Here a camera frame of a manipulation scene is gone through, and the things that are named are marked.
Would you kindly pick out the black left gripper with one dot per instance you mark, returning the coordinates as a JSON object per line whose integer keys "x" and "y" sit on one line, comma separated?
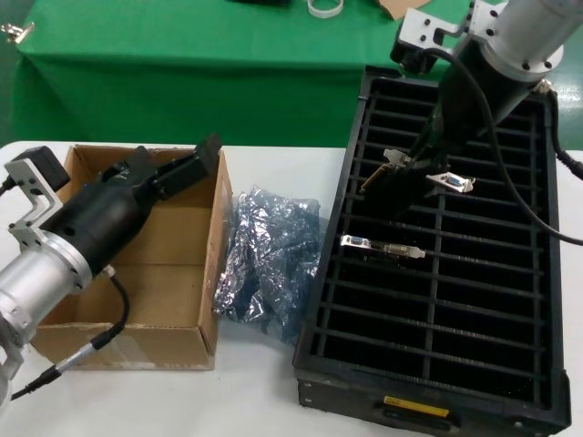
{"x": 105, "y": 214}

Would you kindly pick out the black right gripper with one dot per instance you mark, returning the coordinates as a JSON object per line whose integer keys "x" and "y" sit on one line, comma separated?
{"x": 473, "y": 95}

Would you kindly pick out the graphics card with DVI bracket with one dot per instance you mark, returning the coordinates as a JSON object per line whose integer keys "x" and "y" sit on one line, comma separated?
{"x": 451, "y": 181}

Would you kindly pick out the large open cardboard box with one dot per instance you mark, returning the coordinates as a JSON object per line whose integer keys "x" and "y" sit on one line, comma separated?
{"x": 150, "y": 282}

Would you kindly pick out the black slotted storage container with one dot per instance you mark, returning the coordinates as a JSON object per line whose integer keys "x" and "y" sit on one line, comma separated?
{"x": 455, "y": 318}

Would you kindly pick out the small flat cardboard box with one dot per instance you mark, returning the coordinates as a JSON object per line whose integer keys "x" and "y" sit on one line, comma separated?
{"x": 403, "y": 9}

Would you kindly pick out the green tablecloth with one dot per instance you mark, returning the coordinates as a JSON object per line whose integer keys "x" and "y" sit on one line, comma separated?
{"x": 205, "y": 68}

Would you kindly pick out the silver binder clip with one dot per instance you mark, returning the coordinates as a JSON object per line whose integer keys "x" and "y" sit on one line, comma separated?
{"x": 18, "y": 33}

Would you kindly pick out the graphics card with silver bracket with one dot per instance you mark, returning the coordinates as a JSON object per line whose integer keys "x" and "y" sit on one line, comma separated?
{"x": 401, "y": 250}

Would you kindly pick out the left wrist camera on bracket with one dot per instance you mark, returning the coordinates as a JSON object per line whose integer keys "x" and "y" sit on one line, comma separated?
{"x": 45, "y": 168}

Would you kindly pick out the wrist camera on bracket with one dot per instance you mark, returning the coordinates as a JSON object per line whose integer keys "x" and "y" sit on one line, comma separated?
{"x": 45, "y": 168}
{"x": 423, "y": 25}

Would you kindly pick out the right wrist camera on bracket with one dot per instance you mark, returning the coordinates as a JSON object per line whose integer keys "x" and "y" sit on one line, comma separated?
{"x": 423, "y": 25}

